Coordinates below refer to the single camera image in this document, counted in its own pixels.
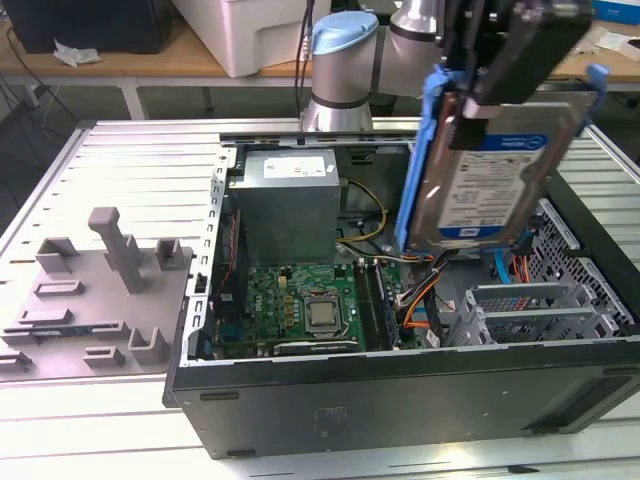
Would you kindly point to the black PC case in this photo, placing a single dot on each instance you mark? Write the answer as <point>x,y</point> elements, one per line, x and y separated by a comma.
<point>400,400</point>

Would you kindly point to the grey parts rack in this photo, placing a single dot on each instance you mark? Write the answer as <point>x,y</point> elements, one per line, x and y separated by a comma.
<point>100,310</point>

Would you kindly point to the blue cardboard box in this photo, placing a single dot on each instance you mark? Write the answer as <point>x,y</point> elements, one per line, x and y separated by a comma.
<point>617,11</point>

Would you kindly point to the large black box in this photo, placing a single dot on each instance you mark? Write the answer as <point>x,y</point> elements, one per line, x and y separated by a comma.
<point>90,25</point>

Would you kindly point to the white card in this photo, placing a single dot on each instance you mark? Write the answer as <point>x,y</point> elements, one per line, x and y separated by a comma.
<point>625,45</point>

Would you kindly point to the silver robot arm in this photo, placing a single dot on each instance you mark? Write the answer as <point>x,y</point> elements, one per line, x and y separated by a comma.
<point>340,75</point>

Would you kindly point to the grey power supply unit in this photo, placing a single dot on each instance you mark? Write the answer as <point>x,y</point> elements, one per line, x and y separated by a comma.
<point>285,220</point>

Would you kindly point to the blue card latch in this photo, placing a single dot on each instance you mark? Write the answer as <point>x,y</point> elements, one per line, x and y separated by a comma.
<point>202,345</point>

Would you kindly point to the green motherboard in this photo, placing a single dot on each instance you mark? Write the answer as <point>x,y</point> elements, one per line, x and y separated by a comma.
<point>280,300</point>

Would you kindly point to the wooden desk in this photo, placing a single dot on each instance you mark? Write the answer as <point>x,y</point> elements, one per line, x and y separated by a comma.
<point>150,60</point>

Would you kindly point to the white plastic box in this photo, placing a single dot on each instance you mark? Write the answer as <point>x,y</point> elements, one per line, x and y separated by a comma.
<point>240,35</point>

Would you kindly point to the silver CPU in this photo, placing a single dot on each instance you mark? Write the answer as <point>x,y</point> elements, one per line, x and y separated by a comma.
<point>322,314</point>

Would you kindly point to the crumpled white paper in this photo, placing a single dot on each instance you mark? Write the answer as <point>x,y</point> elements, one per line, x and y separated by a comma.
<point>75,54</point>

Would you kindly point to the black graphics card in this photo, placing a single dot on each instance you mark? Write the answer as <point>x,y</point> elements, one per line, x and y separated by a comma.
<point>315,347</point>

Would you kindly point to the metal disk bay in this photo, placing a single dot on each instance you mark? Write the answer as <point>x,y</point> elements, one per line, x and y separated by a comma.
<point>530,316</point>

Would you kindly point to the black case fan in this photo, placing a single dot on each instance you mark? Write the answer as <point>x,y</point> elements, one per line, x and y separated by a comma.
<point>230,240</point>

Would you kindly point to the hard disk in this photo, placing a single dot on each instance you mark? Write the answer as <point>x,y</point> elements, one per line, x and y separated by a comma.
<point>490,190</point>

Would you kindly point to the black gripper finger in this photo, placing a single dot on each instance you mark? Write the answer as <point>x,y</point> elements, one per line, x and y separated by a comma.
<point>465,45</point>
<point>530,50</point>

